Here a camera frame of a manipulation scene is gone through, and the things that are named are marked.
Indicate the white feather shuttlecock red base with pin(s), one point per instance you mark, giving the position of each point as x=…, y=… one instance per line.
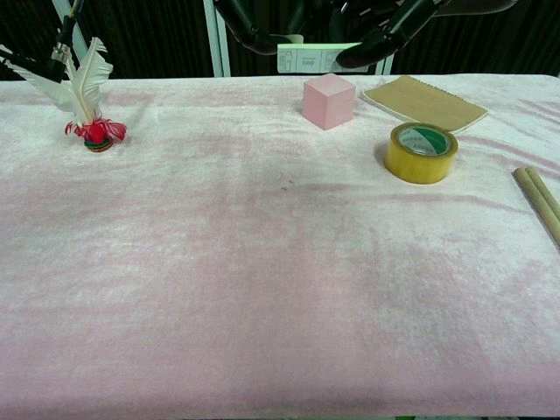
x=87, y=87

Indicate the kraft cover notebook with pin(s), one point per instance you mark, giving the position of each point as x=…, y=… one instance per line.
x=422, y=102

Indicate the slanted white frame post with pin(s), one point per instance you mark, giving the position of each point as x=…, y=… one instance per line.
x=80, y=41

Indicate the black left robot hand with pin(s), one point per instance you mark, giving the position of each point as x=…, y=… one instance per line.
x=258, y=26

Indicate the wooden stick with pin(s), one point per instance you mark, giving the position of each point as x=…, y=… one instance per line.
x=536, y=203
x=547, y=190

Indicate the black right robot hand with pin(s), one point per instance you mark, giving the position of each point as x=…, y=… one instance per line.
x=385, y=41

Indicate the black curtain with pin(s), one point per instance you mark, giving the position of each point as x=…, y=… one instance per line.
x=153, y=35

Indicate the pink cube block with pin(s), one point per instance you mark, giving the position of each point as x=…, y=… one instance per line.
x=326, y=102

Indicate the pink fluffy table cloth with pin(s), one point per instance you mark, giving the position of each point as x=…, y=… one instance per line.
x=219, y=284

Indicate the yellow tape roll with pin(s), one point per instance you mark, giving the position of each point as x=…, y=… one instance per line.
x=417, y=168

